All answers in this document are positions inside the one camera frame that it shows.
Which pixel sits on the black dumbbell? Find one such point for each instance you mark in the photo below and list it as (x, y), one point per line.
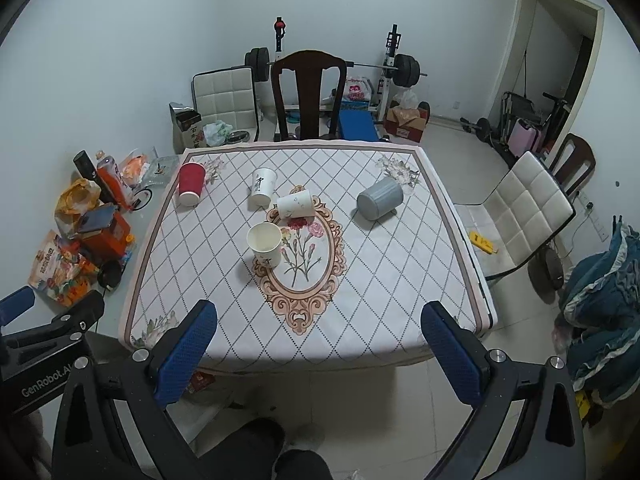
(477, 129)

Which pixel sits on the pink suitcase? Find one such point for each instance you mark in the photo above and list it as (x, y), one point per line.
(525, 137)

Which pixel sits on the white and green plastic bag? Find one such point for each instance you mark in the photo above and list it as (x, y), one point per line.
(217, 132)

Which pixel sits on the white cup with faint pattern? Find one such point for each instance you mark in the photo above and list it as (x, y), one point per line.
(295, 205)

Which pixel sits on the teal ruffled blanket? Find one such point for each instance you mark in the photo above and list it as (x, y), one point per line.
(605, 310)

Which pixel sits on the blue bench pad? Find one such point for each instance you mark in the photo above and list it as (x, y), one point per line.
(357, 125)

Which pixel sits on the cardboard box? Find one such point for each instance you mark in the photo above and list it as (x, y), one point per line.
(407, 125)

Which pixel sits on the red and white plastic bag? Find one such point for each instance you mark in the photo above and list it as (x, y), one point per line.
(357, 90)

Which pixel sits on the red packet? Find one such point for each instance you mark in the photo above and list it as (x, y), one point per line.
(201, 381)

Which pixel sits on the smartphone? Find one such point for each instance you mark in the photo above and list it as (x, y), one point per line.
(95, 219)

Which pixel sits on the white cup with dark print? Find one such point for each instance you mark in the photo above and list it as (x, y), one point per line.
(263, 242)

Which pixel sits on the yellow tool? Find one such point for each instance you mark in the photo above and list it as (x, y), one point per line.
(481, 242)

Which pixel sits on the white padded chair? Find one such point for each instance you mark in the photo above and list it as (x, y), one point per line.
(225, 95)
(525, 200)

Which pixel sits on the black bottle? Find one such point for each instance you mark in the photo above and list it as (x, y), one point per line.
(87, 167)

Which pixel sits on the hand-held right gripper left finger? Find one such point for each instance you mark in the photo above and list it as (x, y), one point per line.
(186, 345)

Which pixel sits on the table with patterned cloth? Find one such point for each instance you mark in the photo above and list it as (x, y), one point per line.
(385, 280)

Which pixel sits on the orange plastic bag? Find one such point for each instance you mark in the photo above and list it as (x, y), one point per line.
(75, 200)

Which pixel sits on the white cup with black print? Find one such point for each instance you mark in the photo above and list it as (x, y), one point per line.
(263, 187)

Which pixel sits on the folding cart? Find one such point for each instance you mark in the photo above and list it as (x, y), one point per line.
(512, 110)

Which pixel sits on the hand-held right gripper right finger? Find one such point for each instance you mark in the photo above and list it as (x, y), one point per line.
(450, 355)

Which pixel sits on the dark wooden chair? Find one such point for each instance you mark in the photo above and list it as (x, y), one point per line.
(575, 157)
(307, 90)

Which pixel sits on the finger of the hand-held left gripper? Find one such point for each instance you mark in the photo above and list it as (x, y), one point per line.
(15, 305)
(80, 312)

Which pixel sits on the barbell with black plates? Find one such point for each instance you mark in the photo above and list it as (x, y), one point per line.
(407, 70)

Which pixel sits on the person's leg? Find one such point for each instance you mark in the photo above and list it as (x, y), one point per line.
(302, 467)
(245, 450)

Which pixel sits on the grey cup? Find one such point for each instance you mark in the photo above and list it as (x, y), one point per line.
(380, 199)

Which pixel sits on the orange snack packet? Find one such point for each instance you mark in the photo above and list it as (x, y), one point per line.
(134, 167)

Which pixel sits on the orange drink bottle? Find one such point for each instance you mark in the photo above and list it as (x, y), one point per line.
(112, 180)

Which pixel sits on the white weight bench rack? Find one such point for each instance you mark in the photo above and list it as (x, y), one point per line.
(387, 85)

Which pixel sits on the white power strip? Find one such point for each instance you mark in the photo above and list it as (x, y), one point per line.
(595, 215)

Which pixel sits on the colourful snack packet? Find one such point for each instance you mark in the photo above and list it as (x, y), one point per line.
(55, 267)

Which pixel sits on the red paper cup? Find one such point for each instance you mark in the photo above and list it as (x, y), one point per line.
(191, 182)

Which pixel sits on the orange box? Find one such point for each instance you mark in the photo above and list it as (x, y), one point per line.
(107, 242)

